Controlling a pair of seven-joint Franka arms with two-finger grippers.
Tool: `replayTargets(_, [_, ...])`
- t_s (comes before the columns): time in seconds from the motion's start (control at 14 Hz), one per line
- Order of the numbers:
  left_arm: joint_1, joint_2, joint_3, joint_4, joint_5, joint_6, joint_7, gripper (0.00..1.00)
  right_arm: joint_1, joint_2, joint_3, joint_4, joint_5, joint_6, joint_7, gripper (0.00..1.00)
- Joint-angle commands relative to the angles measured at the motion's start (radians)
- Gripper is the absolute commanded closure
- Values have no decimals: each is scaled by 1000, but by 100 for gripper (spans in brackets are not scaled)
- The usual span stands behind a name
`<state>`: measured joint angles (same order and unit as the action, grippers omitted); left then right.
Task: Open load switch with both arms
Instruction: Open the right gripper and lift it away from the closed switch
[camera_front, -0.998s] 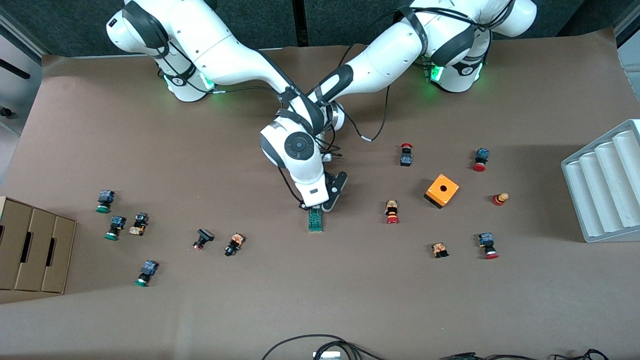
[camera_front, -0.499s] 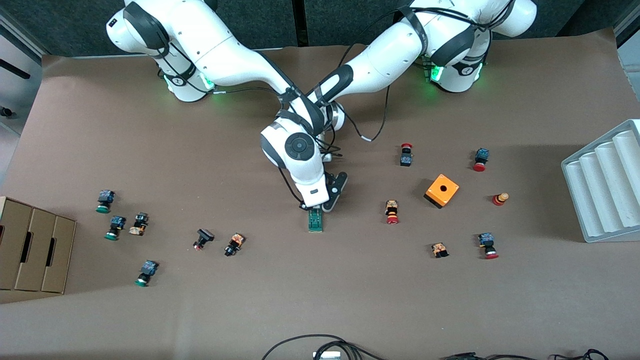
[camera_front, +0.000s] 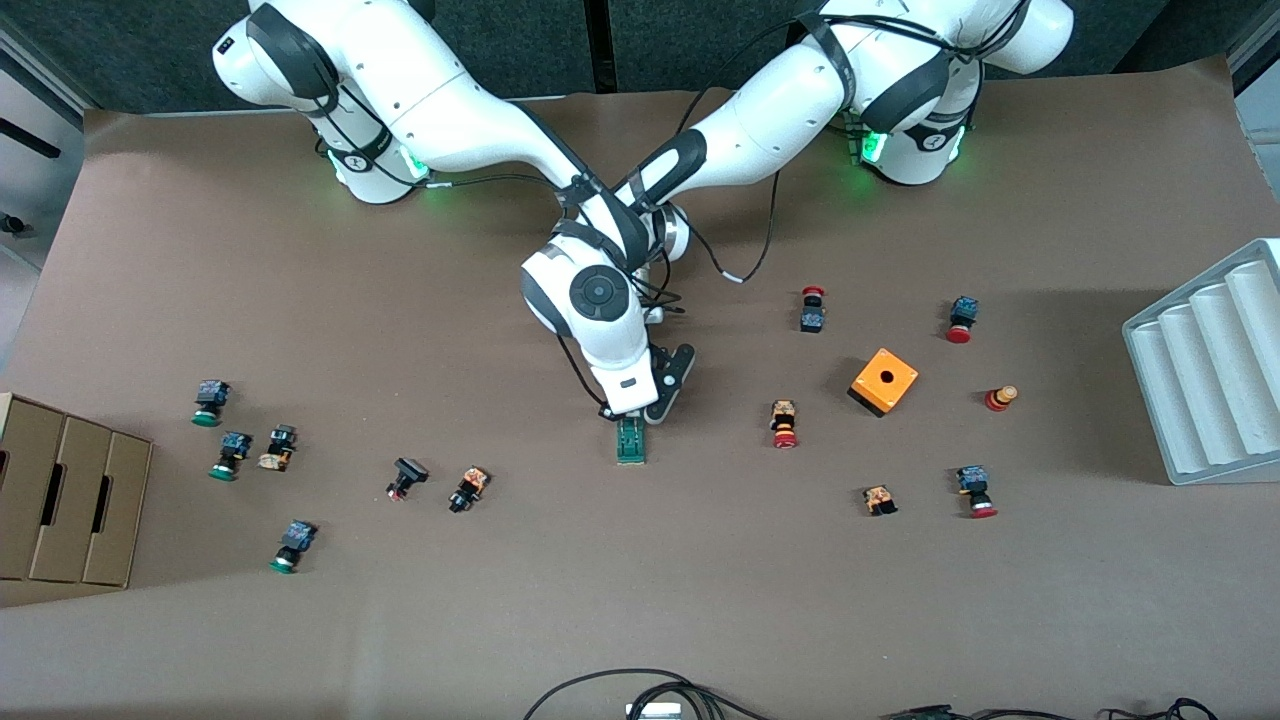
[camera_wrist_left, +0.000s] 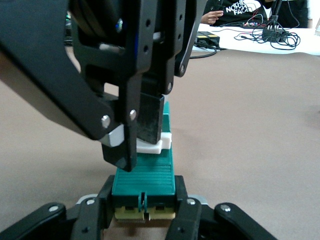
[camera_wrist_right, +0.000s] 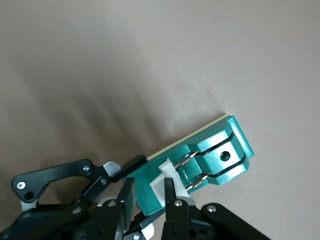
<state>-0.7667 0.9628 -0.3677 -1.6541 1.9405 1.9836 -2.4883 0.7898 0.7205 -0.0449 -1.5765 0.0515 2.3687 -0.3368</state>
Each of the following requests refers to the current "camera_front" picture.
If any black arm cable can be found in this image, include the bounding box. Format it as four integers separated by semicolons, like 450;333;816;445
420;172;576;193
655;170;786;286

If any green pushbutton with blue block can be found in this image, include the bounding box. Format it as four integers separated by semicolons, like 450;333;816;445
192;379;231;428
208;431;253;482
269;520;319;575

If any black selector with orange block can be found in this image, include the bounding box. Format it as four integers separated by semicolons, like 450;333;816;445
448;465;491;514

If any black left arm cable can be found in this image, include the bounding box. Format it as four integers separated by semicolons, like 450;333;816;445
655;170;786;286

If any white ribbed tray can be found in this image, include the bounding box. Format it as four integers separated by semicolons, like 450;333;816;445
1122;238;1280;486

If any black looped cable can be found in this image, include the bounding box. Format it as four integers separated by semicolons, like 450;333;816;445
523;668;776;720

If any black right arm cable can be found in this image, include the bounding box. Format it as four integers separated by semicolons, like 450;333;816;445
420;172;576;193

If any brown cardboard box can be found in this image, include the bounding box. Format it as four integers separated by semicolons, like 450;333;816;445
0;392;154;588

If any grey metal cabinet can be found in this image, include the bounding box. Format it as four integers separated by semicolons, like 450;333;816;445
1225;15;1280;151
0;15;89;301

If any black square pushbutton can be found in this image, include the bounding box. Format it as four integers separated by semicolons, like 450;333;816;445
385;457;430;502

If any thin black cable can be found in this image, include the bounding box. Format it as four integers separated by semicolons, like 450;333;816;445
1100;698;1221;720
880;704;1091;720

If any orange button enclosure box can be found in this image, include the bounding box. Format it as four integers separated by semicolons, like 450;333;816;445
848;347;920;419

